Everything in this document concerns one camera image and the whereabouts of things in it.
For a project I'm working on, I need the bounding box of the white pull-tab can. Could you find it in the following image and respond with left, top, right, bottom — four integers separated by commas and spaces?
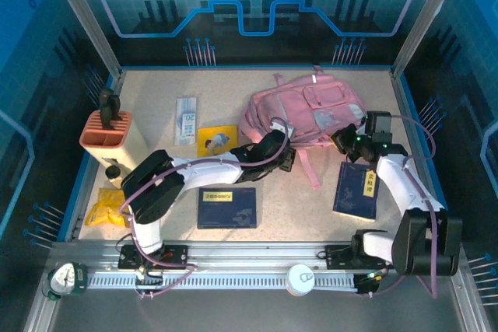
285, 264, 315, 296

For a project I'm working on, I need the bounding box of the yellow picture book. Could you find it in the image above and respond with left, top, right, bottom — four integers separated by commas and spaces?
196, 124, 239, 159

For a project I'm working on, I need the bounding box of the aluminium front rail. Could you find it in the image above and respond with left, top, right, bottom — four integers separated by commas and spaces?
49, 240, 466, 275

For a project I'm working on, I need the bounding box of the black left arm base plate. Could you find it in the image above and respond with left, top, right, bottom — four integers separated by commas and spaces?
117, 244, 189, 271

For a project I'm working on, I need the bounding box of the small bottle with black cap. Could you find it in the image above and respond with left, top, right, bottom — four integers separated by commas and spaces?
104, 164, 132, 190

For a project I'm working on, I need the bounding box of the blue white ruler pack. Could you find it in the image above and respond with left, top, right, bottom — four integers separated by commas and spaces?
174, 96, 198, 147

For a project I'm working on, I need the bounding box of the white slotted cable duct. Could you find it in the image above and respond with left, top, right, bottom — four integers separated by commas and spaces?
86, 271, 358, 291

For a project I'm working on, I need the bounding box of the navy book with yellow label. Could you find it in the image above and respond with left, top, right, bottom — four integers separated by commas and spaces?
197, 187, 258, 230
332, 160, 381, 221

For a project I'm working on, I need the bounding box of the yellow snack bag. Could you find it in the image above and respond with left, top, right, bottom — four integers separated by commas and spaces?
84, 187, 132, 228

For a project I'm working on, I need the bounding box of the pink student backpack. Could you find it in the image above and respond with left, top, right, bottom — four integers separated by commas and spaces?
237, 65, 369, 190

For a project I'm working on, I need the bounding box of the aluminium frame post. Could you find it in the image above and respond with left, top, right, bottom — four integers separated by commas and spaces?
42, 0, 125, 80
391, 0, 471, 79

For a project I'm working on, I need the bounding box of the orange cream knife block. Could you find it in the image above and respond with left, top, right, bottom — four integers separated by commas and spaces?
79, 110, 151, 172

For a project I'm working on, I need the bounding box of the green alarm clock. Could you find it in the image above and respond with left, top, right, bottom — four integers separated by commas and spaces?
41, 261, 89, 302

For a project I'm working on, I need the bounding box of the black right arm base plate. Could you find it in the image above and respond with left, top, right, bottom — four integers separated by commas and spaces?
324, 244, 396, 271

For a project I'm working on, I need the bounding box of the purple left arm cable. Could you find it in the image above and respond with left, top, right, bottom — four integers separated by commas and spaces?
118, 116, 293, 300

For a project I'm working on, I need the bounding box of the black handled knife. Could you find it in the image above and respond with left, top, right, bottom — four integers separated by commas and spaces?
107, 94, 122, 131
99, 89, 114, 129

